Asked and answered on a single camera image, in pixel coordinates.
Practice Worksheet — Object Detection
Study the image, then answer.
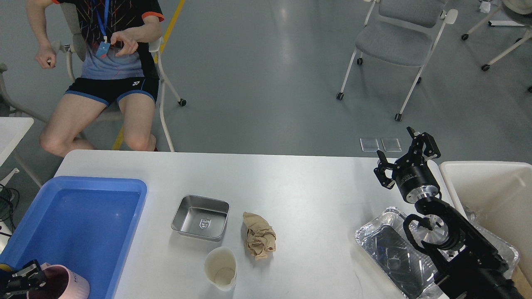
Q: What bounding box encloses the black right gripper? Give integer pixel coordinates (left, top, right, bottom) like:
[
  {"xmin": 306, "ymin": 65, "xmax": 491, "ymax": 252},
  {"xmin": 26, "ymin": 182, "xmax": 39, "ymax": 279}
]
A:
[{"xmin": 374, "ymin": 127, "xmax": 441, "ymax": 204}]

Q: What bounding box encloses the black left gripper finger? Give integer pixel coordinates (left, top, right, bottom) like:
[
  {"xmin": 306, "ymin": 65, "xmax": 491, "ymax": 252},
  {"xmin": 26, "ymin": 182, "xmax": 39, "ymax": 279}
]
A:
[
  {"xmin": 12, "ymin": 260, "xmax": 42, "ymax": 279},
  {"xmin": 0, "ymin": 279, "xmax": 47, "ymax": 299}
]

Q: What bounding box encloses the pink ribbed mug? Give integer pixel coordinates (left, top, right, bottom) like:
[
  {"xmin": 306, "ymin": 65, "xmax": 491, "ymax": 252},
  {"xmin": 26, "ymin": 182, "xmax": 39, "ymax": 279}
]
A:
[{"xmin": 25, "ymin": 263, "xmax": 91, "ymax": 299}]

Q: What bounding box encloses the aluminium foil tray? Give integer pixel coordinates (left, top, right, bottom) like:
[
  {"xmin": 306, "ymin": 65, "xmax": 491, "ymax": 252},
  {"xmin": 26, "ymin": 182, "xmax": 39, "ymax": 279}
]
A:
[{"xmin": 355, "ymin": 206, "xmax": 444, "ymax": 299}]

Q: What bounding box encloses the stainless steel square tray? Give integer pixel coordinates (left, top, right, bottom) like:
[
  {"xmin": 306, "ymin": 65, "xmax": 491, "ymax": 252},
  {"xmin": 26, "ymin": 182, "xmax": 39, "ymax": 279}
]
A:
[{"xmin": 171, "ymin": 195, "xmax": 230, "ymax": 242}]

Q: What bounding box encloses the white paper cup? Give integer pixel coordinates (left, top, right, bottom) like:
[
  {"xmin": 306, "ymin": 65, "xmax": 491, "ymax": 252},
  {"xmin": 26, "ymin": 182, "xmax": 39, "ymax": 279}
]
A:
[{"xmin": 204, "ymin": 246, "xmax": 237, "ymax": 292}]

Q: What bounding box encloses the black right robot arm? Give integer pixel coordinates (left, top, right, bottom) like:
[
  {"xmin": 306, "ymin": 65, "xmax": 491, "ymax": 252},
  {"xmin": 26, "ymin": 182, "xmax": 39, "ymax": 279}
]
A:
[{"xmin": 374, "ymin": 127, "xmax": 522, "ymax": 299}]

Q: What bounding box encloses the floor socket plate right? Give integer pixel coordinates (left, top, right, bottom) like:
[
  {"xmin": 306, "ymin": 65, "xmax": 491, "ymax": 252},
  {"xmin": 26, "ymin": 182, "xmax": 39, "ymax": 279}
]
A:
[{"xmin": 381, "ymin": 138, "xmax": 401, "ymax": 152}]

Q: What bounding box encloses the floor socket plate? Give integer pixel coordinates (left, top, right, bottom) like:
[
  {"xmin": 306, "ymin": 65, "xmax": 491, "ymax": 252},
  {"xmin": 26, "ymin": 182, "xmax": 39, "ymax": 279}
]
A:
[
  {"xmin": 360, "ymin": 138, "xmax": 380, "ymax": 152},
  {"xmin": 381, "ymin": 138, "xmax": 401, "ymax": 152}
]

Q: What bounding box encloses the floor socket plate left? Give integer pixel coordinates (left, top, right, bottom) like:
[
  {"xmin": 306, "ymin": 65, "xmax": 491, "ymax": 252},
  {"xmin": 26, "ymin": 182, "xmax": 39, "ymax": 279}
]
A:
[{"xmin": 360, "ymin": 138, "xmax": 380, "ymax": 152}]

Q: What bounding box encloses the blue plastic tray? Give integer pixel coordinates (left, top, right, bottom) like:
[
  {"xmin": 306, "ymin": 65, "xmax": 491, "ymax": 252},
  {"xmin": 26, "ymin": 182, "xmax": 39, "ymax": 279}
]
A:
[{"xmin": 1, "ymin": 176, "xmax": 148, "ymax": 299}]

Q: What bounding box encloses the beige plastic bin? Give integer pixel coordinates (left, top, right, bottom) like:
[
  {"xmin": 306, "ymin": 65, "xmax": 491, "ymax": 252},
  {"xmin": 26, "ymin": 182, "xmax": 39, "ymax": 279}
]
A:
[{"xmin": 439, "ymin": 161, "xmax": 532, "ymax": 282}]

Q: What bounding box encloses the grey chair right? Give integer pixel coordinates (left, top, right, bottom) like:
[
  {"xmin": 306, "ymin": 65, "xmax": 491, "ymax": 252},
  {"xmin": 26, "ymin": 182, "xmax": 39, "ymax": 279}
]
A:
[{"xmin": 336, "ymin": 0, "xmax": 458, "ymax": 122}]

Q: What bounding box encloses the white side table left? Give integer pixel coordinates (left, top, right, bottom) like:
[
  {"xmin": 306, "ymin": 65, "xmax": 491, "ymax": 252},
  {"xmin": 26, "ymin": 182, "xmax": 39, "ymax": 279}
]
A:
[{"xmin": 0, "ymin": 117, "xmax": 42, "ymax": 188}]

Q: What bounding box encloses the crumpled brown paper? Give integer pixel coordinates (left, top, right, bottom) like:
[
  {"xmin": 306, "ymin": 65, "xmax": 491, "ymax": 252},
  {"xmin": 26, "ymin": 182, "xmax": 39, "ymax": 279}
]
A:
[{"xmin": 243, "ymin": 212, "xmax": 277, "ymax": 261}]

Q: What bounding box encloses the grey chair behind person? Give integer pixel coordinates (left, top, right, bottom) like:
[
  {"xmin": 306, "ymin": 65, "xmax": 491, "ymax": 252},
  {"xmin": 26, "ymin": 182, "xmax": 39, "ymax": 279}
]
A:
[{"xmin": 52, "ymin": 3, "xmax": 187, "ymax": 152}]

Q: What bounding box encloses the white chair far right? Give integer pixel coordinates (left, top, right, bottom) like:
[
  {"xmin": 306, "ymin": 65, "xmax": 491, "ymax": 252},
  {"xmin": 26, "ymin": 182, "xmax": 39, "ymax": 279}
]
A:
[{"xmin": 461, "ymin": 0, "xmax": 532, "ymax": 71}]

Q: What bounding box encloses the person in black shirt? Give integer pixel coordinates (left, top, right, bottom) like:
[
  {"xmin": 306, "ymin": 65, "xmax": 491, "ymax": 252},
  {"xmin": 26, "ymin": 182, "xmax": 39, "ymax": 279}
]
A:
[{"xmin": 39, "ymin": 0, "xmax": 165, "ymax": 157}]

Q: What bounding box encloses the black cables left edge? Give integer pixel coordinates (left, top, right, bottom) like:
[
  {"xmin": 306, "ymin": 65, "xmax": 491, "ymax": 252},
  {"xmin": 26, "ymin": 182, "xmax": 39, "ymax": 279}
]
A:
[{"xmin": 0, "ymin": 185, "xmax": 20, "ymax": 237}]

